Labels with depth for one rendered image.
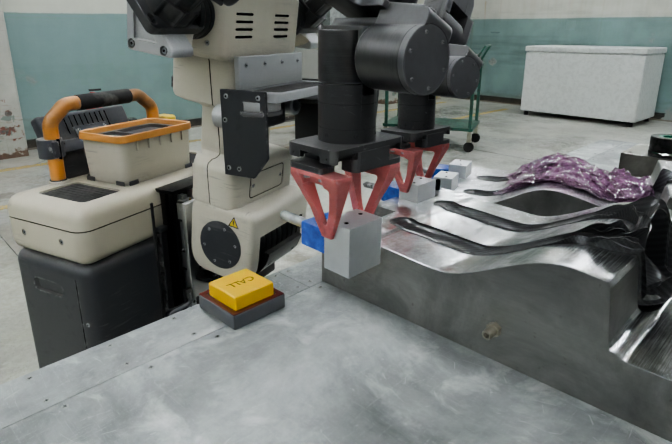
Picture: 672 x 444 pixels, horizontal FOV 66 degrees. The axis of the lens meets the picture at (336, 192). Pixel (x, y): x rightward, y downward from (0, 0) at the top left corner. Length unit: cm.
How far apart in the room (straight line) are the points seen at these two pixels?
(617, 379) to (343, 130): 34
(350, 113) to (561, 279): 26
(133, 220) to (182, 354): 62
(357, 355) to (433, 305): 11
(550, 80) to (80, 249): 701
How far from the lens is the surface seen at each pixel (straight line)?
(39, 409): 61
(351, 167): 49
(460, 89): 75
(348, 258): 52
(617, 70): 737
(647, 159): 140
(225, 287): 68
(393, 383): 57
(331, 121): 49
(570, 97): 758
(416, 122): 80
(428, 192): 84
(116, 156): 125
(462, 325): 63
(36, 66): 601
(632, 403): 58
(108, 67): 622
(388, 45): 44
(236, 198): 105
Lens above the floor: 115
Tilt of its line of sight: 17 degrees down
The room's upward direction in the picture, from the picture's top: straight up
